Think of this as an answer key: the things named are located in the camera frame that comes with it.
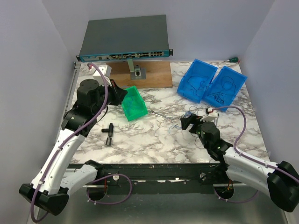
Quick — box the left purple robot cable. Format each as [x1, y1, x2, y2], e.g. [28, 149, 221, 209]
[29, 63, 133, 223]

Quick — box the aluminium frame rail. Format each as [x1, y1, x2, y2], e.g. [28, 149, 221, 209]
[63, 167, 246, 187]

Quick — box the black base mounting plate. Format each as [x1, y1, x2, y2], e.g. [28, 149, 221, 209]
[65, 158, 243, 196]

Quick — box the left blue plastic bin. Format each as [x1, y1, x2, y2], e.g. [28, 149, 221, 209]
[177, 59, 218, 103]

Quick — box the green plastic bin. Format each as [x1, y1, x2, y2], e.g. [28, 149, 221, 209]
[121, 86, 148, 121]

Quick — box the green handled screwdriver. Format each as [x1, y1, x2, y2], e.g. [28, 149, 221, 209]
[224, 57, 240, 63]

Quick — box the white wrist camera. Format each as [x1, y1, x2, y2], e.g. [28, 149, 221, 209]
[200, 107, 219, 122]
[89, 65, 112, 86]

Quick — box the right blue plastic bin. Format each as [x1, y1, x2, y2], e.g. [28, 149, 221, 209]
[202, 66, 247, 108]

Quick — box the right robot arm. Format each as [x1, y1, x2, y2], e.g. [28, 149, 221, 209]
[180, 114, 299, 212]

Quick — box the grey network switch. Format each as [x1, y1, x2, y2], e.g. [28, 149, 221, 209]
[76, 15, 173, 63]

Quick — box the grey metal stand bracket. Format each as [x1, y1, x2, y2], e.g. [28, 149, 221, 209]
[127, 59, 146, 80]

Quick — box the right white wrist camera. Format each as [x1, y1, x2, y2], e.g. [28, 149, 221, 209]
[200, 107, 219, 122]

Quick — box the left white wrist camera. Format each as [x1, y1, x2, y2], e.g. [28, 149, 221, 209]
[89, 65, 112, 86]

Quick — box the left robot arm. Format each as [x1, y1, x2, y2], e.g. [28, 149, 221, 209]
[19, 79, 128, 216]

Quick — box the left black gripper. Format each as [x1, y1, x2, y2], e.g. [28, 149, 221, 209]
[92, 79, 128, 115]

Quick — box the wooden base board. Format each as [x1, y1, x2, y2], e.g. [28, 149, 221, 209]
[107, 61, 173, 89]

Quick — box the blue plastic bin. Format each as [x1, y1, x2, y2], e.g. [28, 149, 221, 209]
[177, 59, 218, 103]
[202, 66, 247, 108]

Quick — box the silver combination wrench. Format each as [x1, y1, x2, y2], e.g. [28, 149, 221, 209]
[149, 110, 174, 122]

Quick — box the black T-handle tool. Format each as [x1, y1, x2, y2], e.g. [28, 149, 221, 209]
[101, 123, 114, 146]

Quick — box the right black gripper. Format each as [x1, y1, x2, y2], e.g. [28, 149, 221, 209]
[180, 113, 213, 149]

